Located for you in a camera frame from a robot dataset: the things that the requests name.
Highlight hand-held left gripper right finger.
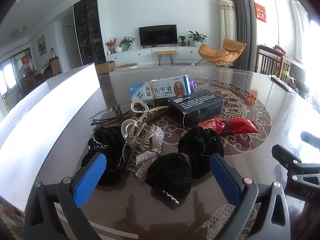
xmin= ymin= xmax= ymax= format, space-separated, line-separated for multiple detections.
xmin=209 ymin=153 xmax=292 ymax=240

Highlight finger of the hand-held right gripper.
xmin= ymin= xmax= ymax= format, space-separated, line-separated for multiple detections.
xmin=272 ymin=144 xmax=320 ymax=174
xmin=301 ymin=131 xmax=320 ymax=147

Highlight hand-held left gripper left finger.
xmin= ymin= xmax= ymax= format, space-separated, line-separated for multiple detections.
xmin=24 ymin=152 xmax=108 ymax=240

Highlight black velvet scrunchie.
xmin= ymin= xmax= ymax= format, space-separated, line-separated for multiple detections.
xmin=178 ymin=127 xmax=225 ymax=179
xmin=81 ymin=126 xmax=129 ymax=186
xmin=145 ymin=152 xmax=193 ymax=205

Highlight silver rhinestone bow clip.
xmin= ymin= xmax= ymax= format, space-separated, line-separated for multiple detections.
xmin=119 ymin=126 xmax=165 ymax=182

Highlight dark glass desktop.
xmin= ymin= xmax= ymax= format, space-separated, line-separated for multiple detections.
xmin=25 ymin=66 xmax=320 ymax=240

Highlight red candy wrapper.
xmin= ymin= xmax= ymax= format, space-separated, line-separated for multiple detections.
xmin=197 ymin=119 xmax=227 ymax=134
xmin=226 ymin=118 xmax=262 ymax=135

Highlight dark remote control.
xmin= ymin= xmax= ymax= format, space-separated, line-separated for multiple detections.
xmin=271 ymin=76 xmax=297 ymax=93

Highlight clear plastic claw clip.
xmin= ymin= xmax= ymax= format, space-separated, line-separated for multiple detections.
xmin=121 ymin=119 xmax=158 ymax=151

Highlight black cardboard box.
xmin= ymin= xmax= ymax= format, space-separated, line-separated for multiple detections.
xmin=167 ymin=90 xmax=224 ymax=128

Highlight dark wooden chair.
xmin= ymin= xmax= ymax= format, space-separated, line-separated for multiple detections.
xmin=257 ymin=44 xmax=292 ymax=83

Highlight gold rhinestone hair clip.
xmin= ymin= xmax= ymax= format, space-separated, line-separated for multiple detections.
xmin=130 ymin=99 xmax=170 ymax=128

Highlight floral patterned cloth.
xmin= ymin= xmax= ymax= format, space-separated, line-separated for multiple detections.
xmin=0 ymin=197 xmax=26 ymax=240

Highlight white sheer curtain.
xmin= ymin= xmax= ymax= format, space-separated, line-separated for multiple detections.
xmin=290 ymin=0 xmax=311 ymax=63

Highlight tan rubber band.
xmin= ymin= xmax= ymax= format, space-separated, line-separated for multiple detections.
xmin=150 ymin=79 xmax=158 ymax=99

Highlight blue white ointment box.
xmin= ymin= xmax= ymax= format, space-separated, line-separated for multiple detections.
xmin=129 ymin=75 xmax=192 ymax=102

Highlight brown cardboard box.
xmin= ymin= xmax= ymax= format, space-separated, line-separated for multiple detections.
xmin=96 ymin=60 xmax=116 ymax=74

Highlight beige round floor tray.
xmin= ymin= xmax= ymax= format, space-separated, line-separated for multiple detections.
xmin=112 ymin=63 xmax=139 ymax=72

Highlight brown wooden side cabinet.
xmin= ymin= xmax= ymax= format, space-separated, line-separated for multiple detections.
xmin=49 ymin=56 xmax=62 ymax=76

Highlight orange rocking chair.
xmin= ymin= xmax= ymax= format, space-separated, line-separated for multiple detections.
xmin=195 ymin=38 xmax=247 ymax=68

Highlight white door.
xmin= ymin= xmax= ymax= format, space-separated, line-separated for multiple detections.
xmin=62 ymin=26 xmax=76 ymax=71

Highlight white television cabinet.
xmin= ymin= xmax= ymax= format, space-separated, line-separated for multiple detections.
xmin=109 ymin=45 xmax=203 ymax=66

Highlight red flower arrangement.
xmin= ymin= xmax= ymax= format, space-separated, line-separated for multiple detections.
xmin=105 ymin=38 xmax=118 ymax=54

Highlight grey curtain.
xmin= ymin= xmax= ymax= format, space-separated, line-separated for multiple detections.
xmin=225 ymin=0 xmax=257 ymax=72

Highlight bushy green potted plant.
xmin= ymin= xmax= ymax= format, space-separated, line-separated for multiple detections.
xmin=119 ymin=36 xmax=136 ymax=51

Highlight wooden bench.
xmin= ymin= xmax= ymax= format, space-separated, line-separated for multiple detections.
xmin=154 ymin=51 xmax=178 ymax=67

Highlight covered standing air conditioner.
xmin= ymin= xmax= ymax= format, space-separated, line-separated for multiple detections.
xmin=218 ymin=0 xmax=237 ymax=46

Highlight large green potted plant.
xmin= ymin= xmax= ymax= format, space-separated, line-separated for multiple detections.
xmin=187 ymin=31 xmax=207 ymax=47

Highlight dark glass display cabinet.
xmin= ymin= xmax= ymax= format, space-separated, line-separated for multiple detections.
xmin=73 ymin=0 xmax=104 ymax=67

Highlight black television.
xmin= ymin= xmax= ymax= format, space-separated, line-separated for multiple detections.
xmin=139 ymin=24 xmax=178 ymax=48

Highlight round ceiling light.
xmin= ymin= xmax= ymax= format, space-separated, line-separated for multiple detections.
xmin=12 ymin=25 xmax=27 ymax=37

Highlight clear frame eyeglasses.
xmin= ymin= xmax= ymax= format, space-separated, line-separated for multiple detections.
xmin=89 ymin=101 xmax=140 ymax=126

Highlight brown hair tie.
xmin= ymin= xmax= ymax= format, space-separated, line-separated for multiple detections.
xmin=112 ymin=104 xmax=125 ymax=119

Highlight red wall decoration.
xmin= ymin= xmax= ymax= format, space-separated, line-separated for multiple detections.
xmin=254 ymin=2 xmax=268 ymax=22

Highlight framed wall painting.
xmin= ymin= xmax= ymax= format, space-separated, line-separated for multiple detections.
xmin=37 ymin=34 xmax=47 ymax=55

